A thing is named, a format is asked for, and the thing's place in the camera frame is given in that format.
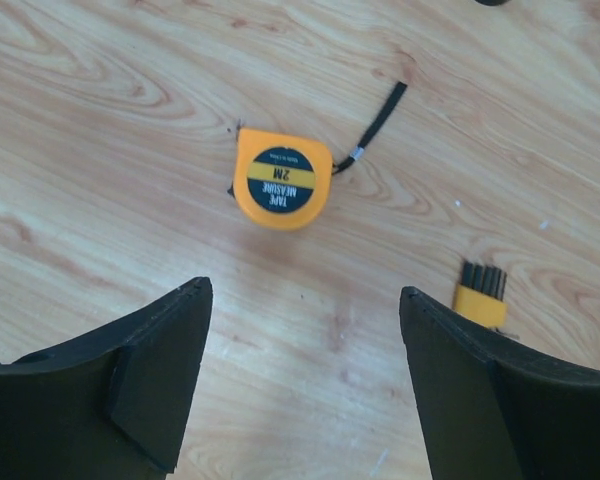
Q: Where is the yellow tape measure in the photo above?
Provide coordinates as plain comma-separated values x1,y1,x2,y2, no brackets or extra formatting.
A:
227,81,409,233

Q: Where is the hex key set orange holder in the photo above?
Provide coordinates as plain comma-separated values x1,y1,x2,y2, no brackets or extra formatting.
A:
452,260,519,340

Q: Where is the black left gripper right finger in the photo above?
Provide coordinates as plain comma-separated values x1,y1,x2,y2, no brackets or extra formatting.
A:
399,287,600,479

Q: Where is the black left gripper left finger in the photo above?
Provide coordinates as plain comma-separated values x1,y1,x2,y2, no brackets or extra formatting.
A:
0,277,213,479

